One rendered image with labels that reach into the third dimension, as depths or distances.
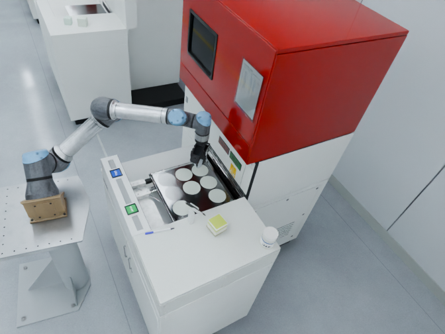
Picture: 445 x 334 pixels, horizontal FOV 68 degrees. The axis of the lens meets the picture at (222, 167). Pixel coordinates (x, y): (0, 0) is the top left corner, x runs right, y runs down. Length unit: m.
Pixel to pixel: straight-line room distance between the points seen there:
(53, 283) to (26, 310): 0.21
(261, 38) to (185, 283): 1.04
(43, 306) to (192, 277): 1.33
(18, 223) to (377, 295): 2.49
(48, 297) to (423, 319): 2.69
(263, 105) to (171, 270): 0.81
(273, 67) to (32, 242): 1.38
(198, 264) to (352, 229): 1.95
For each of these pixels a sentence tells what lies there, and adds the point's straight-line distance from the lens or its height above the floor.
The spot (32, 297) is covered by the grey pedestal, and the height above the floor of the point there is 0.01.
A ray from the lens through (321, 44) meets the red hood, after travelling 1.40.
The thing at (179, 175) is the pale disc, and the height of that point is 0.90.
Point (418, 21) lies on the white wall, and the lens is 2.72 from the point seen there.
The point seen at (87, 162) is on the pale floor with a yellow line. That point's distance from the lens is 3.33.
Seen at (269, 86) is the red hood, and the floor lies 1.67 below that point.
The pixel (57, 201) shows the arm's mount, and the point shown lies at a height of 0.95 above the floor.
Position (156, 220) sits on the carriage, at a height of 0.88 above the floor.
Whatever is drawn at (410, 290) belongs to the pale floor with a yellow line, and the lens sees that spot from 3.17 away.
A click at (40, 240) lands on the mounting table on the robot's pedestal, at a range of 1.88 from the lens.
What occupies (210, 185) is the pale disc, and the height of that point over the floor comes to 0.90.
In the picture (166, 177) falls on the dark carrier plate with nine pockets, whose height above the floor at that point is 0.90.
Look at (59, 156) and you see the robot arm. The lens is 1.90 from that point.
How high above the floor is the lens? 2.34
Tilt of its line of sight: 46 degrees down
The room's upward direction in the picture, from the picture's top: 11 degrees clockwise
